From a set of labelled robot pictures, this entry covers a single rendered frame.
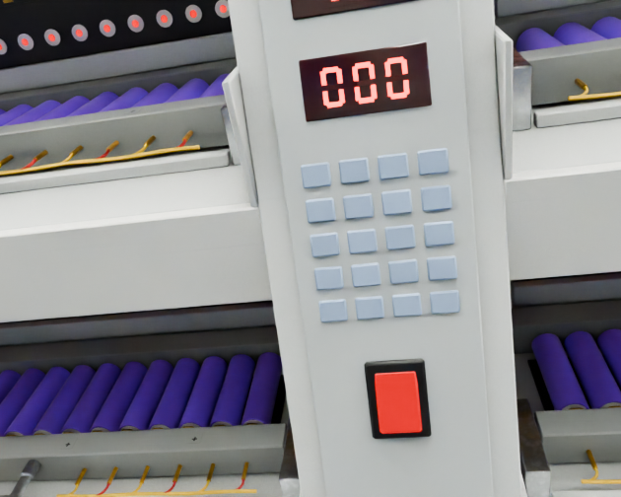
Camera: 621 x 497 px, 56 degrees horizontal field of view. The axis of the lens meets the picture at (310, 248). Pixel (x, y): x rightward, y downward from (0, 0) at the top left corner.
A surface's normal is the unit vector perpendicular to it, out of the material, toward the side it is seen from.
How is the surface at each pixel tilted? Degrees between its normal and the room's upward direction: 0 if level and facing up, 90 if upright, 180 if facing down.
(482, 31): 90
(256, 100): 90
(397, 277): 90
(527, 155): 17
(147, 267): 107
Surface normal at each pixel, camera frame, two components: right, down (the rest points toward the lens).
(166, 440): -0.16, -0.86
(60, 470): -0.10, 0.50
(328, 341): -0.14, 0.22
